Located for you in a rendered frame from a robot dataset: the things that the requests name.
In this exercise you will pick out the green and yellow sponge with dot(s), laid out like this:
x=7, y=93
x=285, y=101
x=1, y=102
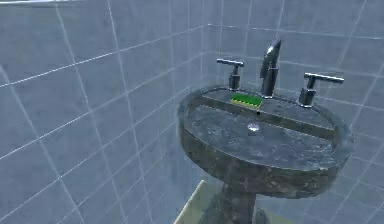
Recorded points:
x=247, y=100

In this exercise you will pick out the chrome faucet spout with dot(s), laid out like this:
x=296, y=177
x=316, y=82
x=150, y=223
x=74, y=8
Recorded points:
x=270, y=73

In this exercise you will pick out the dark stone pedestal sink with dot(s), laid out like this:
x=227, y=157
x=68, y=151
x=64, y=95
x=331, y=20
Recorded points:
x=273, y=146

